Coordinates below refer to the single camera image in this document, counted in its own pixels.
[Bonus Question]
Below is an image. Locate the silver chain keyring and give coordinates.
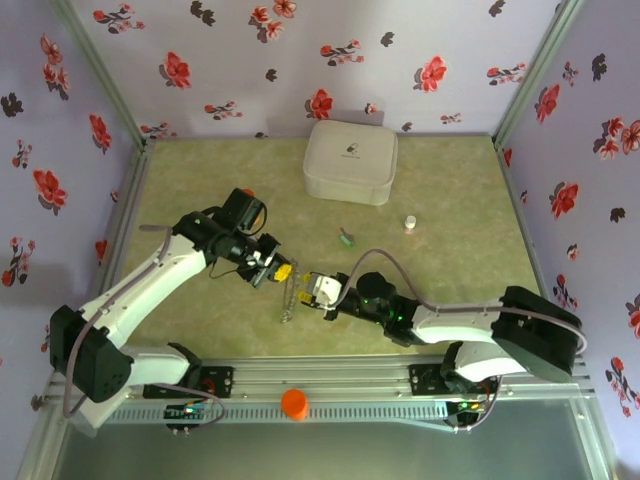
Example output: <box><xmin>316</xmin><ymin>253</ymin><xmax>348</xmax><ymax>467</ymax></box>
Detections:
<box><xmin>277</xmin><ymin>257</ymin><xmax>301</xmax><ymax>325</ymax></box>

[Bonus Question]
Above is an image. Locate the orange cylinder button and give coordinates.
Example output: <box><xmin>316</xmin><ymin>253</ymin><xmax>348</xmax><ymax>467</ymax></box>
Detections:
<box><xmin>280</xmin><ymin>388</ymin><xmax>310</xmax><ymax>425</ymax></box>

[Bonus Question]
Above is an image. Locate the white zipped medicine case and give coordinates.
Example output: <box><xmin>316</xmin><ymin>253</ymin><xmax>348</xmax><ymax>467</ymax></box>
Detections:
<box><xmin>301</xmin><ymin>119</ymin><xmax>400</xmax><ymax>207</ymax></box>

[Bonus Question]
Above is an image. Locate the small circuit board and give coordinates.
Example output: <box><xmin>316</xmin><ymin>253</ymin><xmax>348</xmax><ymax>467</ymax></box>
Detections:
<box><xmin>446</xmin><ymin>398</ymin><xmax>489</xmax><ymax>416</ymax></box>
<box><xmin>164</xmin><ymin>401</ymin><xmax>210</xmax><ymax>420</ymax></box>

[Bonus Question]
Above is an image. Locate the grey right arm cable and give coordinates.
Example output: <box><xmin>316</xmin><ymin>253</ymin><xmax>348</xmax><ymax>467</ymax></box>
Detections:
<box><xmin>337</xmin><ymin>249</ymin><xmax>589</xmax><ymax>359</ymax></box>

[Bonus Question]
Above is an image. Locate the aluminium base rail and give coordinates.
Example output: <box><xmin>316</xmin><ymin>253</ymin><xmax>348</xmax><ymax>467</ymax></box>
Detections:
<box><xmin>44</xmin><ymin>355</ymin><xmax>599</xmax><ymax>401</ymax></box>

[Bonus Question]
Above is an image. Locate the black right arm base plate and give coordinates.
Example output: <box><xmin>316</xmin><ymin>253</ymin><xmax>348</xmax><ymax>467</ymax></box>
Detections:
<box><xmin>408</xmin><ymin>363</ymin><xmax>501</xmax><ymax>397</ymax></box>

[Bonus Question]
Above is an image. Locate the aluminium side rail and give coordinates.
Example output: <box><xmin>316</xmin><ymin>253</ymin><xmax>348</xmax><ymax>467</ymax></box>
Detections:
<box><xmin>84</xmin><ymin>138</ymin><xmax>157</xmax><ymax>341</ymax></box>
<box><xmin>492</xmin><ymin>134</ymin><xmax>564</xmax><ymax>341</ymax></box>

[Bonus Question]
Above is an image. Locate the grey slotted cable duct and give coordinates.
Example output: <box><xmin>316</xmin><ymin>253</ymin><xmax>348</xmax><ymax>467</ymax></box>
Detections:
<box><xmin>112</xmin><ymin>403</ymin><xmax>449</xmax><ymax>425</ymax></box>

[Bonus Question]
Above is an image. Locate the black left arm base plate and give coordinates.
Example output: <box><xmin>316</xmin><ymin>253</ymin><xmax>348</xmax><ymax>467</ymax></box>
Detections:
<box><xmin>143</xmin><ymin>364</ymin><xmax>236</xmax><ymax>401</ymax></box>

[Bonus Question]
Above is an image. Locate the grey base cable loop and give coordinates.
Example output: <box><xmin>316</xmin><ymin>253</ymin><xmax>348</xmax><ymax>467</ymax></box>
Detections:
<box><xmin>167</xmin><ymin>392</ymin><xmax>227</xmax><ymax>432</ymax></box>
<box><xmin>442</xmin><ymin>377</ymin><xmax>503</xmax><ymax>435</ymax></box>

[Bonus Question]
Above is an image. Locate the aluminium frame post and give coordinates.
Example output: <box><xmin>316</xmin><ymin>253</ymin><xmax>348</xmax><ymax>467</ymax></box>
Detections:
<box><xmin>492</xmin><ymin>0</ymin><xmax>587</xmax><ymax>149</ymax></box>
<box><xmin>49</xmin><ymin>0</ymin><xmax>156</xmax><ymax>151</ymax></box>

